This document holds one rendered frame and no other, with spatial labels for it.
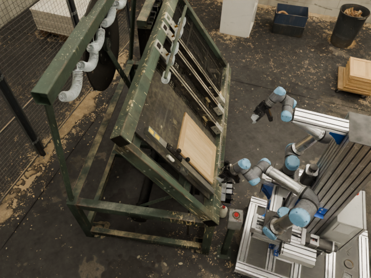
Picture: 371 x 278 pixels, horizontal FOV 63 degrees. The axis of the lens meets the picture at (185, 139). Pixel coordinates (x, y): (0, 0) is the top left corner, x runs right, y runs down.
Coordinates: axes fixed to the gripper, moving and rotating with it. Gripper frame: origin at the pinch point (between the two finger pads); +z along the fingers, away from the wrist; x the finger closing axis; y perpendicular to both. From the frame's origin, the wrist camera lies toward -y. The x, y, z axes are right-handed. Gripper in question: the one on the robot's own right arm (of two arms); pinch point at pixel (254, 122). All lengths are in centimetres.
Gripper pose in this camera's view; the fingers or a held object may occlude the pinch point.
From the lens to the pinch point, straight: 249.5
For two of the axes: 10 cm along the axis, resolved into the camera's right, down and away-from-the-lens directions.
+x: -3.9, 4.8, -7.9
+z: -4.9, 6.2, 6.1
